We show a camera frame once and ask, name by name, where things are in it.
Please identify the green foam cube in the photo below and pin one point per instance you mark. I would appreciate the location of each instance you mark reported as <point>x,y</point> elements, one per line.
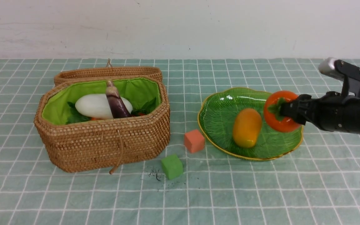
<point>172,167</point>

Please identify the orange carrot with leaves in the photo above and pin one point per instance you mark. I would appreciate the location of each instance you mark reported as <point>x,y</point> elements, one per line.
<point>136,114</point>

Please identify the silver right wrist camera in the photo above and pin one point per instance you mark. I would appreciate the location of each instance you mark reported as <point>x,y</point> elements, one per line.
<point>343,71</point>

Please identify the woven wicker basket lid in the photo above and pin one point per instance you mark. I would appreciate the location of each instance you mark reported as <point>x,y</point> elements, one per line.
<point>108,71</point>

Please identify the purple eggplant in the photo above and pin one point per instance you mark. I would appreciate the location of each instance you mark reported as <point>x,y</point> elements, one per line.
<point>116,104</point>

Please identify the orange persimmon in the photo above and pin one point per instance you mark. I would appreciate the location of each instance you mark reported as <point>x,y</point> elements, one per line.
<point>272,115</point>

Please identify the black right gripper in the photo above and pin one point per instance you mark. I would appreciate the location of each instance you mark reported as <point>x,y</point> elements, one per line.
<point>301,110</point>

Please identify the green glass leaf plate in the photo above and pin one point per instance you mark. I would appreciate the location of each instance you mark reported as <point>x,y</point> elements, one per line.
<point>216,119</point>

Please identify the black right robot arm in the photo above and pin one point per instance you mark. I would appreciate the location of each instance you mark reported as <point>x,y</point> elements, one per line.
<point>332,112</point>

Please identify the woven wicker basket green lining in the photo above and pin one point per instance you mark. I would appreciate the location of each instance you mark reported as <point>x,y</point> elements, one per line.
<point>98,144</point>

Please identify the orange foam cube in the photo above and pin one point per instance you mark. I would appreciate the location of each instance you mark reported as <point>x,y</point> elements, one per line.
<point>194,141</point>

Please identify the yellow orange mango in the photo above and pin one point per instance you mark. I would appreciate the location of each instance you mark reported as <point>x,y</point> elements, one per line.
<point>246,128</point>

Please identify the white radish with leaves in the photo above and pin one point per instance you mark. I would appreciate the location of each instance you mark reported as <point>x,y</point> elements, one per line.
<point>96,105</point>

